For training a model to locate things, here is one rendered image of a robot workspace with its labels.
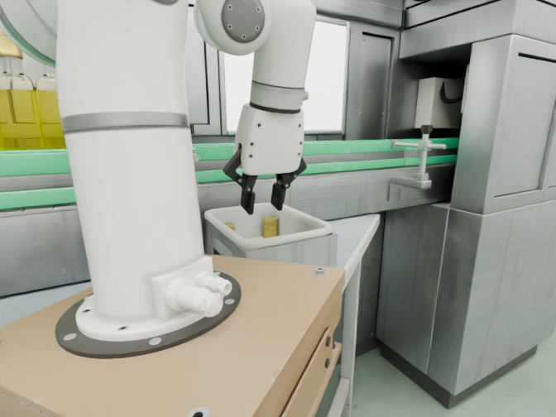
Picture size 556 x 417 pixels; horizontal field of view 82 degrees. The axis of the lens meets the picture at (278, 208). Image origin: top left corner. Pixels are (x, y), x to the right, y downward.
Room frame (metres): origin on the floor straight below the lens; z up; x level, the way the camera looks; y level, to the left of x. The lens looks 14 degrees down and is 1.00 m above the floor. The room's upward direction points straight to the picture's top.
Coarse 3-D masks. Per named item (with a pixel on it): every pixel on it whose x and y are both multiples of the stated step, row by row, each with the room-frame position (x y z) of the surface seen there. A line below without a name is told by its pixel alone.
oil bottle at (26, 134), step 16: (0, 80) 0.56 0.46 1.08; (16, 80) 0.57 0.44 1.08; (0, 96) 0.56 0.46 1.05; (16, 96) 0.57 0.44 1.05; (32, 96) 0.58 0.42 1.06; (0, 112) 0.56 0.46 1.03; (16, 112) 0.57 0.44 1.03; (32, 112) 0.58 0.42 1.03; (16, 128) 0.57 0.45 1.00; (32, 128) 0.58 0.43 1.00; (16, 144) 0.57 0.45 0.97; (32, 144) 0.58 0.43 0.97
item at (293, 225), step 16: (224, 208) 0.64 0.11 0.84; (240, 208) 0.66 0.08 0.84; (256, 208) 0.68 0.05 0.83; (272, 208) 0.69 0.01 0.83; (288, 208) 0.64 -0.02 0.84; (224, 224) 0.53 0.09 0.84; (240, 224) 0.65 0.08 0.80; (256, 224) 0.67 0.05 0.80; (288, 224) 0.64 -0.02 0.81; (304, 224) 0.59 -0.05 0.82; (320, 224) 0.54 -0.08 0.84; (240, 240) 0.45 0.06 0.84; (256, 240) 0.45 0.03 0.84; (272, 240) 0.46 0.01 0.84; (288, 240) 0.47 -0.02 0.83
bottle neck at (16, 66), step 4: (0, 56) 0.58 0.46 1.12; (4, 56) 0.58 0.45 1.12; (8, 56) 0.58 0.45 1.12; (4, 60) 0.58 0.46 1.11; (8, 60) 0.58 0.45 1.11; (12, 60) 0.59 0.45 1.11; (16, 60) 0.59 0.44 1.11; (20, 60) 0.60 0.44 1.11; (4, 64) 0.58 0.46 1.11; (8, 64) 0.58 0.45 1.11; (12, 64) 0.58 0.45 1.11; (16, 64) 0.59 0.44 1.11; (20, 64) 0.60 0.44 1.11; (4, 68) 0.58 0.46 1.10; (8, 68) 0.58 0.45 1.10; (12, 68) 0.58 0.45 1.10; (16, 68) 0.59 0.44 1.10; (20, 68) 0.59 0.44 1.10; (20, 72) 0.59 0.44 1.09
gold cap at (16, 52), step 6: (0, 30) 0.58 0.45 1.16; (0, 36) 0.58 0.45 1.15; (6, 36) 0.58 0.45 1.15; (0, 42) 0.58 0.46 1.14; (6, 42) 0.58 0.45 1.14; (0, 48) 0.58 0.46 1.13; (6, 48) 0.58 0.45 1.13; (12, 48) 0.59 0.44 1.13; (18, 48) 0.59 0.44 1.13; (0, 54) 0.58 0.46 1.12; (6, 54) 0.58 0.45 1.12; (12, 54) 0.58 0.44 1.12; (18, 54) 0.59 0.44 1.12
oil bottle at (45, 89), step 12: (36, 84) 0.59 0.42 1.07; (48, 84) 0.59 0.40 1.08; (36, 96) 0.59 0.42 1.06; (48, 96) 0.59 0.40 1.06; (48, 108) 0.59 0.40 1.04; (48, 120) 0.59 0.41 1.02; (60, 120) 0.60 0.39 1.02; (48, 132) 0.59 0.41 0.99; (60, 132) 0.60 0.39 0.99; (48, 144) 0.59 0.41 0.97; (60, 144) 0.60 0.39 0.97
